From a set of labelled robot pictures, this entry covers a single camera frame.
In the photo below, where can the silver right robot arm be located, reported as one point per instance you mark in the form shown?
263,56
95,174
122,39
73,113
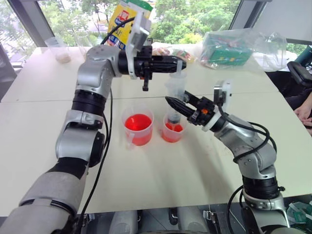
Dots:
253,146

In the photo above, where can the black chair armrest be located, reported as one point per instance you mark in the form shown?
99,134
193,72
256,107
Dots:
298,70

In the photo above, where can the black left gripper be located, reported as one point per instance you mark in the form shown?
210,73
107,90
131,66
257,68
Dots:
143,64

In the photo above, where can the bystander bare hand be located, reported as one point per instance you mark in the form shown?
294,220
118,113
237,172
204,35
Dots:
304,115

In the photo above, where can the clear cup with beige contents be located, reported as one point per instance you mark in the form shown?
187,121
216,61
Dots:
62,54

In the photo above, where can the yellow cardboard box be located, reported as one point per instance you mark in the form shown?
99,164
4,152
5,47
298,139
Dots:
119,22

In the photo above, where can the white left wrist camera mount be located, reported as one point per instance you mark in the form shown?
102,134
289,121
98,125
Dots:
137,36

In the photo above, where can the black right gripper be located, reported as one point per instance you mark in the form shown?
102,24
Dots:
202,111

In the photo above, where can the clear plastic bag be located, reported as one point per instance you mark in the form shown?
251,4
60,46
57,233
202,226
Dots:
265,46

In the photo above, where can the small clear plastic cup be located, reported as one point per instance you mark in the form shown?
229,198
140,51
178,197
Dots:
173,136

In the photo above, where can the empty clear glass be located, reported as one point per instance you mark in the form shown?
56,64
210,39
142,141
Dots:
83,40

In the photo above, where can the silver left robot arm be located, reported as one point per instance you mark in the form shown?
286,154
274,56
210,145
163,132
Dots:
92,73

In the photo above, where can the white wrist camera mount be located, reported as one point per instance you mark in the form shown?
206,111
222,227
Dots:
137,36
228,93

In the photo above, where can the green cardboard box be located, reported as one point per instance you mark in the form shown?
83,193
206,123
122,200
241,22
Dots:
226,56

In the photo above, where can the colourful snack packet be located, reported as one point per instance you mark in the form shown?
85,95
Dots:
182,54

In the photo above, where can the large clear measuring cup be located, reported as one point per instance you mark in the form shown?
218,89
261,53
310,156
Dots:
139,136

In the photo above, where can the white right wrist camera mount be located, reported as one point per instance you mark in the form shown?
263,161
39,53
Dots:
228,93

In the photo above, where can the bystander dark clothing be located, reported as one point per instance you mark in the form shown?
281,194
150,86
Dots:
298,96

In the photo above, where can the grey rounded robot leg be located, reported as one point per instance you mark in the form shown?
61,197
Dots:
192,220
125,221

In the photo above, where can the pale snack packet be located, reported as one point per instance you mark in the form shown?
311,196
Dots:
159,51

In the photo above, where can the clear plastic syringe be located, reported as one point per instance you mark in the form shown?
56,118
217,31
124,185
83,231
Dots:
176,85

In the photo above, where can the green plastic pieces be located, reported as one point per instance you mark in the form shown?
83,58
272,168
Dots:
299,212

